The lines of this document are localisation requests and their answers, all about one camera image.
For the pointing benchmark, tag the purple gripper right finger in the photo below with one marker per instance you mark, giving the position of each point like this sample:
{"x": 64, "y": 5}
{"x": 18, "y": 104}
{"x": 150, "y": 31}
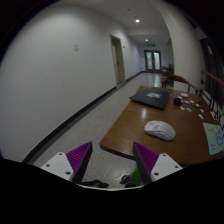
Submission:
{"x": 153, "y": 166}

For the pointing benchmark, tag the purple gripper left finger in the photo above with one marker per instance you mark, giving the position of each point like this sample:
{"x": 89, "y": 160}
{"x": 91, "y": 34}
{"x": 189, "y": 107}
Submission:
{"x": 70, "y": 166}

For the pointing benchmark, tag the white computer mouse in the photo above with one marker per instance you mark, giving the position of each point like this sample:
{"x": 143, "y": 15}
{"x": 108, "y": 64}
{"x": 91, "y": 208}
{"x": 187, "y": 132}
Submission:
{"x": 160, "y": 129}

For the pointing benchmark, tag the black mouse pad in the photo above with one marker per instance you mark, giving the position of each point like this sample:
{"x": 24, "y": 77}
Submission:
{"x": 152, "y": 97}

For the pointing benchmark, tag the wooden table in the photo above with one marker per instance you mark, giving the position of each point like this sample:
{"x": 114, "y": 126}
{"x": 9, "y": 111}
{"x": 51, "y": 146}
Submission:
{"x": 187, "y": 132}

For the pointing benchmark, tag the small black round object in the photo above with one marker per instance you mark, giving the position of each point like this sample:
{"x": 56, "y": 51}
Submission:
{"x": 177, "y": 101}

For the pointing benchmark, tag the light green card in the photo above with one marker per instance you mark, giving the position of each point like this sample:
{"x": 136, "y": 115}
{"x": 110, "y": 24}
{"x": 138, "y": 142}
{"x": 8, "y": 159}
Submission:
{"x": 215, "y": 138}

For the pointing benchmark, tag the wooden chair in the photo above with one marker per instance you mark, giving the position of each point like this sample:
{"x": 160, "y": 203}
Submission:
{"x": 176, "y": 78}

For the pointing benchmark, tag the double glass exit door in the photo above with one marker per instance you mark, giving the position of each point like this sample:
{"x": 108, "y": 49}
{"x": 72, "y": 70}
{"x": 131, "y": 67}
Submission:
{"x": 152, "y": 61}

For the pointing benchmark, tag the green exit sign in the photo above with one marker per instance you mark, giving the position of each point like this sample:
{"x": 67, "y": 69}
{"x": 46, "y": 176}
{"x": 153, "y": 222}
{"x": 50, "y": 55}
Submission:
{"x": 150, "y": 44}

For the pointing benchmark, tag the side door in hallway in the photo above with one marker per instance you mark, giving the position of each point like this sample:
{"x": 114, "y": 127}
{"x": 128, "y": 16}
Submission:
{"x": 118, "y": 59}

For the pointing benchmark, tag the white wall switch plate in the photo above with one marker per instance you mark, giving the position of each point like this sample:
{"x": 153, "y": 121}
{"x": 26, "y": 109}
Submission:
{"x": 76, "y": 48}

